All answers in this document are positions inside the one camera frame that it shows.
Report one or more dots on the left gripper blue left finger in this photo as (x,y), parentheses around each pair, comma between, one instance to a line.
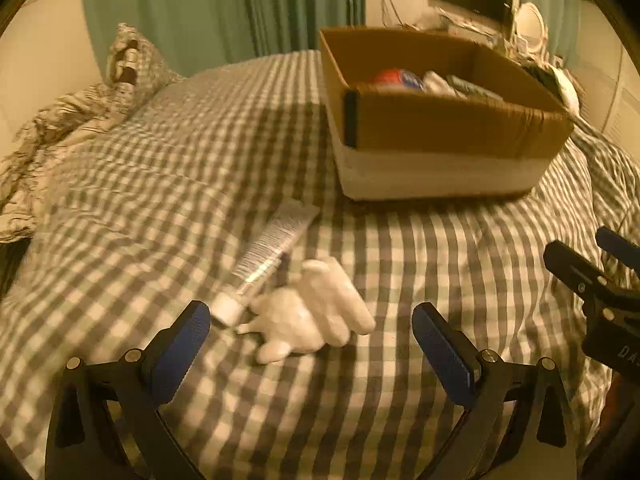
(82,440)

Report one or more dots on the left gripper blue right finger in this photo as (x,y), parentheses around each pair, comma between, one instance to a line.
(516,422)

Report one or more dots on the white hand figurine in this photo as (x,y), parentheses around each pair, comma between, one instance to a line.
(322,308)

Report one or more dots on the white cream tube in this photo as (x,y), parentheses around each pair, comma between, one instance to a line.
(260,259)

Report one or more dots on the chair with black clothes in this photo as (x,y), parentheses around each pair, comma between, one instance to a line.
(557,82)

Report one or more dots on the grey white checkered duvet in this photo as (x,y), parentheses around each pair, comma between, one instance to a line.
(154,213)

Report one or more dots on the brown cardboard box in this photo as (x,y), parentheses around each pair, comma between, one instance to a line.
(392,144)

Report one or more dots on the white oval vanity mirror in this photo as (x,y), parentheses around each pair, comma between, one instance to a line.
(530,26)

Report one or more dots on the floral patterned blanket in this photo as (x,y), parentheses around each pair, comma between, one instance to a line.
(45,141)

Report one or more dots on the green right curtain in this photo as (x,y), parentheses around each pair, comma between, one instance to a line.
(562,20)

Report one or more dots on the green curtain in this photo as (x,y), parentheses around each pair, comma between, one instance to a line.
(562,20)
(195,35)

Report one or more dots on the checkered pillow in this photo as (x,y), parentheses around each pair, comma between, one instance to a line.
(136,69)

